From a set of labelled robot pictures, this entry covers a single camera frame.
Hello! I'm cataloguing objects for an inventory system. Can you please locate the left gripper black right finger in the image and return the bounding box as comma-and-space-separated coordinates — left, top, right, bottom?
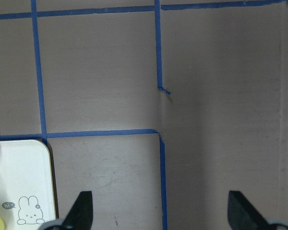
228, 191, 269, 230

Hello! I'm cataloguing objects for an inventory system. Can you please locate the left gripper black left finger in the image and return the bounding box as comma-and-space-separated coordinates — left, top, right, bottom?
61, 191, 93, 230

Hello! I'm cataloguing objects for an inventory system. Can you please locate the cream bunny tray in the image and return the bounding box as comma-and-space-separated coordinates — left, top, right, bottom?
0, 140, 56, 230

